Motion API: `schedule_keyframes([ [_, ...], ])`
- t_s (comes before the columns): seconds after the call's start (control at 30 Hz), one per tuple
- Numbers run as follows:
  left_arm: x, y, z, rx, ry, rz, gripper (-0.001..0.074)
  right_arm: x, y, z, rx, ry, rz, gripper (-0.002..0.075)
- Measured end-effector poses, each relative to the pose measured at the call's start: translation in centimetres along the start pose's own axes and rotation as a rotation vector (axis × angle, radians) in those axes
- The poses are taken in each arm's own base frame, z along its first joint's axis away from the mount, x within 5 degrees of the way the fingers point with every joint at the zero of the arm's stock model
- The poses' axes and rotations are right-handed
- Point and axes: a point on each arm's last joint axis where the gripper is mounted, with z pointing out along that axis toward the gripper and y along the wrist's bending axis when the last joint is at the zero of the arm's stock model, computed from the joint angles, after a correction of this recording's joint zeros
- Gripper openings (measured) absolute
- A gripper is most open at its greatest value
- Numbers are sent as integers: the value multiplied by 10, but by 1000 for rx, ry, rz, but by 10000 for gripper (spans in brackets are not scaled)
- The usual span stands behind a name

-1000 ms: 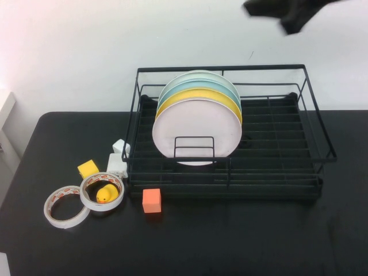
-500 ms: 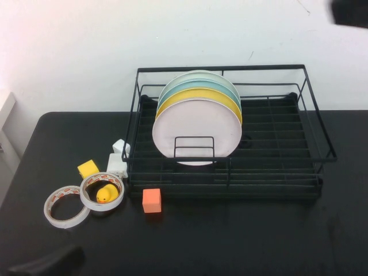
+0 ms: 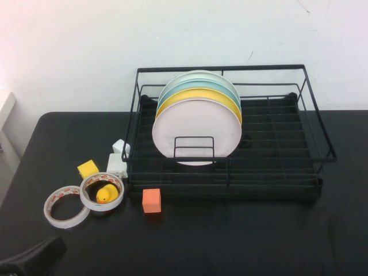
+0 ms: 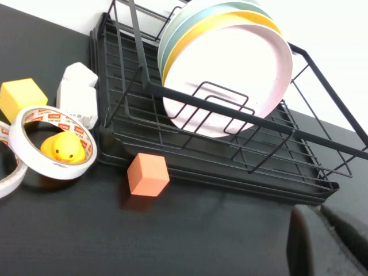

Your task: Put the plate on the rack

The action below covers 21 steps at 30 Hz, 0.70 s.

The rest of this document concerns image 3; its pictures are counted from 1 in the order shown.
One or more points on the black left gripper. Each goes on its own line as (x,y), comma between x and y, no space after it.
(23,264)

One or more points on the white cube charger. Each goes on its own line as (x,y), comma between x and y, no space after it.
(120,146)

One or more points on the white wall trim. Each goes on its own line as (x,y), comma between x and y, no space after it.
(7,110)

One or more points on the teal plate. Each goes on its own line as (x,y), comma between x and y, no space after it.
(187,86)

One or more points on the pink plate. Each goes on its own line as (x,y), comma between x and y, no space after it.
(198,123)

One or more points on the yellow plate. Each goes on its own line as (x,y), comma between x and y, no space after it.
(184,96)

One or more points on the yellow foam block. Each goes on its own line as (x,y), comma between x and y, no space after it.
(86,168)

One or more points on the clear tape roll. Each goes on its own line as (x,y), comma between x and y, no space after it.
(49,214)
(86,201)

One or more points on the yellow rubber duck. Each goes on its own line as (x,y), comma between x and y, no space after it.
(106,194)

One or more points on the orange cube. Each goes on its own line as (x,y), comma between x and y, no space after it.
(151,201)

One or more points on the white flat power adapter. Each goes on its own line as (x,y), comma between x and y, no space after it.
(115,165)

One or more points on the black plastic drip tray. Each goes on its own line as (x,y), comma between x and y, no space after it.
(247,141)

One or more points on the pale green plate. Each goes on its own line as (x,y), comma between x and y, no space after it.
(195,75)

